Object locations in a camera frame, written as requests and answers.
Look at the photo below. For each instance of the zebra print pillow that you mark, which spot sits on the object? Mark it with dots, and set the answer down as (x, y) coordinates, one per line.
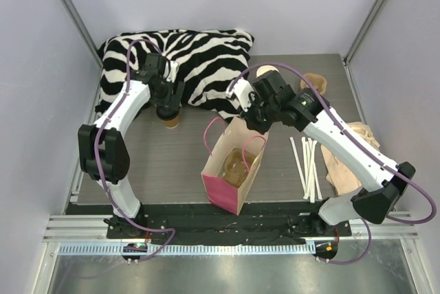
(209, 60)

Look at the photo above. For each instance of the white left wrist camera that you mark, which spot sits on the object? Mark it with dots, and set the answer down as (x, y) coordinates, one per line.
(171, 71)

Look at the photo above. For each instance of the black plastic cup lid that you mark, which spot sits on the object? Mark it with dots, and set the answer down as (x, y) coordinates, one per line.
(166, 114)

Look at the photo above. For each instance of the brown cardboard cup carrier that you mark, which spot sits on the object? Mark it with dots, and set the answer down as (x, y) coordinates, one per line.
(235, 170)

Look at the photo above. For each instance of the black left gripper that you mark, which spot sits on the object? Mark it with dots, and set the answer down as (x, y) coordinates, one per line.
(168, 110)

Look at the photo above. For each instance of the stack of paper cups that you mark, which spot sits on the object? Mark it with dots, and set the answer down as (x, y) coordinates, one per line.
(264, 69)

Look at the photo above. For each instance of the pink paper gift bag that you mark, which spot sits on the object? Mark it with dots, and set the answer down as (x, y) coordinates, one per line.
(234, 135)

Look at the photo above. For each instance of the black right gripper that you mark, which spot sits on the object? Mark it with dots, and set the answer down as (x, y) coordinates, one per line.
(258, 121)

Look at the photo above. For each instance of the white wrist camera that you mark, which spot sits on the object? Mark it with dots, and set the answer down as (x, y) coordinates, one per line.
(243, 92)
(171, 71)

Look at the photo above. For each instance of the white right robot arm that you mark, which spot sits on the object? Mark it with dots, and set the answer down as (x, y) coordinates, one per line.
(269, 99)

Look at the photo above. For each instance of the perforated metal rail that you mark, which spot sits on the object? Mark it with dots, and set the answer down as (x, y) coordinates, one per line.
(141, 249)

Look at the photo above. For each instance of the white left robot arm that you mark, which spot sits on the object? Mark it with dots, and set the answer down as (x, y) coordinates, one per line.
(103, 153)

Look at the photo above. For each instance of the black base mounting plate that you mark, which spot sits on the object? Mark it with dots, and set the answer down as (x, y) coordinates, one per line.
(269, 223)

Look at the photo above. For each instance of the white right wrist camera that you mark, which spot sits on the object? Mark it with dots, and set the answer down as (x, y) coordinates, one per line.
(243, 92)

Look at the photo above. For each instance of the brown paper coffee cup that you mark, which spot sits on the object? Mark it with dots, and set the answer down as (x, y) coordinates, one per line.
(171, 123)

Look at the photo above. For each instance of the white wrapped straw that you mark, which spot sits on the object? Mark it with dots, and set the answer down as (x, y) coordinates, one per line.
(311, 176)
(305, 151)
(318, 193)
(298, 165)

